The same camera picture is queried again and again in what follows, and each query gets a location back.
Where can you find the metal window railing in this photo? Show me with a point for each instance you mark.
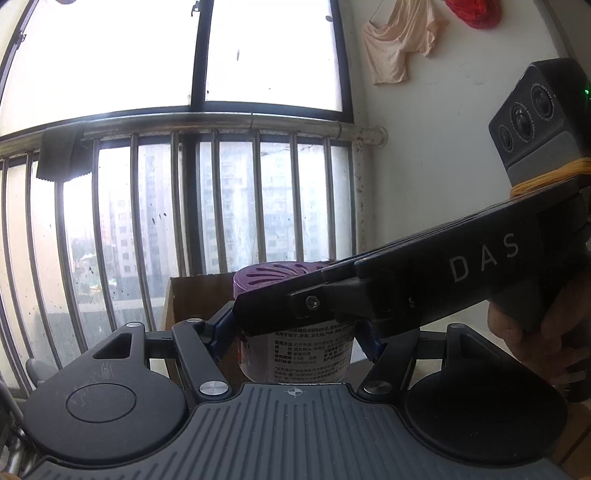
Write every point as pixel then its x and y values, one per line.
pixel 249 121

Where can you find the black cloth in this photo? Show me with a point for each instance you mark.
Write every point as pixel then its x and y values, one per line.
pixel 60 152

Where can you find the beige hanging garment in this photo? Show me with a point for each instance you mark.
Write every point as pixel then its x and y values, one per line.
pixel 392 46

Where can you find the red plastic bag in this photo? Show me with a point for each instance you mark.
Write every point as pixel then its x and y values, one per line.
pixel 471 11

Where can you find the yellow rubber band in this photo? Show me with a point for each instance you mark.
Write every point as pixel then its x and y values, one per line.
pixel 554 173

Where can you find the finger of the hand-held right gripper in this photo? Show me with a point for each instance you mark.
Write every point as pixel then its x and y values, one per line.
pixel 277 309

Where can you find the black window frame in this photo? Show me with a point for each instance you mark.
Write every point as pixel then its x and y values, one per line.
pixel 199 55

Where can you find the brown cardboard box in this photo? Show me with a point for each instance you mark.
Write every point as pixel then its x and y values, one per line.
pixel 194 295

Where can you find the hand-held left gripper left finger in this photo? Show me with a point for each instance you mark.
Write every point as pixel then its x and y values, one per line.
pixel 222 330

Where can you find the person's right hand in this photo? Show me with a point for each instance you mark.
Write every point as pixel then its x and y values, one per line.
pixel 554 341

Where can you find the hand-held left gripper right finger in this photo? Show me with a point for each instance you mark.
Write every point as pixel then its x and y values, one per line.
pixel 371 344

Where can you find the purple lid jar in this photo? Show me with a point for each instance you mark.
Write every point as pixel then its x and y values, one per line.
pixel 295 355

